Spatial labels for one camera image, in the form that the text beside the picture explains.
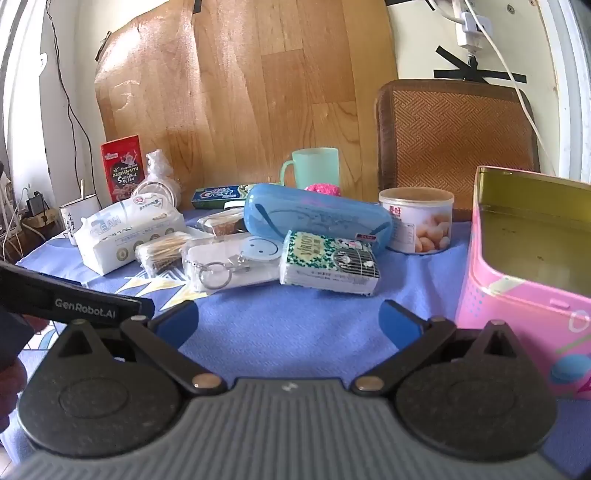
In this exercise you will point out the white tissue pack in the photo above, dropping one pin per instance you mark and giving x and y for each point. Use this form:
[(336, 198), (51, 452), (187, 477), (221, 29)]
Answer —
[(122, 230)]

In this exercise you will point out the mint green plastic cup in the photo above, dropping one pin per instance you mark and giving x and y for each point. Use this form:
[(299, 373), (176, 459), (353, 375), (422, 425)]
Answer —
[(318, 168)]

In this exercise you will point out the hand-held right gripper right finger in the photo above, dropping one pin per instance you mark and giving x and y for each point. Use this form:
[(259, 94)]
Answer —
[(398, 319)]

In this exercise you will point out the blue printed tablecloth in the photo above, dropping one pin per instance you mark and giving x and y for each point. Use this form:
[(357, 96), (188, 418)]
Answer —
[(286, 323)]

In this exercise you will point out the blue glasses case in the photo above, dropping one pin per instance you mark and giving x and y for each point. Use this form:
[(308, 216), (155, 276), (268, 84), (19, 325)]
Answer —
[(314, 212)]

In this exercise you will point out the brown woven chair back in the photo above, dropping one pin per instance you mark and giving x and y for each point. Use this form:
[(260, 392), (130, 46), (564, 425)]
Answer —
[(452, 138)]

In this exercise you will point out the food can with white lid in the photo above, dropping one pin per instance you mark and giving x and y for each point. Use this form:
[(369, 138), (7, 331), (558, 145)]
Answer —
[(415, 221)]

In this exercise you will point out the black charger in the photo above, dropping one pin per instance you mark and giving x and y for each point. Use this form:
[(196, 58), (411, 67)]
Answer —
[(35, 204)]

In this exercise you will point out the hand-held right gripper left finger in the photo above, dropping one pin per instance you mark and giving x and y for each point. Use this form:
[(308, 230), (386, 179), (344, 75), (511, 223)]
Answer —
[(175, 319)]

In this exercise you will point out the plastic bag with round lid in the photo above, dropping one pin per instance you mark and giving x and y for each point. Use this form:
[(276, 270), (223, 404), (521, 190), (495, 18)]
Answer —
[(158, 182)]

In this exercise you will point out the brown snack cake packet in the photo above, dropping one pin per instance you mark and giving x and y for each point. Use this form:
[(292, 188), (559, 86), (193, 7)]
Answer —
[(219, 224)]

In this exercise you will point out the clear plastic pouch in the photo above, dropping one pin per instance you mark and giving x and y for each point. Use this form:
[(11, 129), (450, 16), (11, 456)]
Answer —
[(249, 277)]

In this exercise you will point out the red snack packet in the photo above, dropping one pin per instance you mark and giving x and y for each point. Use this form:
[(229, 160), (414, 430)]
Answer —
[(122, 170)]

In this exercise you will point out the pink mesh scrubber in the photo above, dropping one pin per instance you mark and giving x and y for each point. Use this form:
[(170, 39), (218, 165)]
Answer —
[(325, 189)]

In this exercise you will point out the white power adapter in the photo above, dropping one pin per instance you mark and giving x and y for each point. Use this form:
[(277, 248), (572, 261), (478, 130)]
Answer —
[(472, 25)]

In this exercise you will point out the white mug with black writing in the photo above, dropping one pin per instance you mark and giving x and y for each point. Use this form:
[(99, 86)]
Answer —
[(74, 217)]

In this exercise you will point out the person's left hand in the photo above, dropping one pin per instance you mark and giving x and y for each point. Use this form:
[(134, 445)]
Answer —
[(11, 392)]

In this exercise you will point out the white window frame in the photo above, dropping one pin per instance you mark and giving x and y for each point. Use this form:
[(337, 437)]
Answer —
[(568, 83)]

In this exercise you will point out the pink tin box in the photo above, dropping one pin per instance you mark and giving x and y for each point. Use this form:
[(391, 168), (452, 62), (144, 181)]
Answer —
[(508, 323)]

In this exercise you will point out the toothpick bundle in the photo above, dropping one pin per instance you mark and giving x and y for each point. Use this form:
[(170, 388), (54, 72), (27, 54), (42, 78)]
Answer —
[(159, 254)]

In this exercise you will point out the green and blue toothpaste box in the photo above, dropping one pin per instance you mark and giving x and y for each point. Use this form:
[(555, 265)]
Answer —
[(217, 196)]

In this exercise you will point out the green patterned tissue packet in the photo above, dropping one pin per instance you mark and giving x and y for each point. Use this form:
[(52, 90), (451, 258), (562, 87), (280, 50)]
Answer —
[(318, 263)]

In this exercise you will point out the wood-pattern vinyl sheet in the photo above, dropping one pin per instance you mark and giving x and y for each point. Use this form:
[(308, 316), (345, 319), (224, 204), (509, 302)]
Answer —
[(254, 92)]

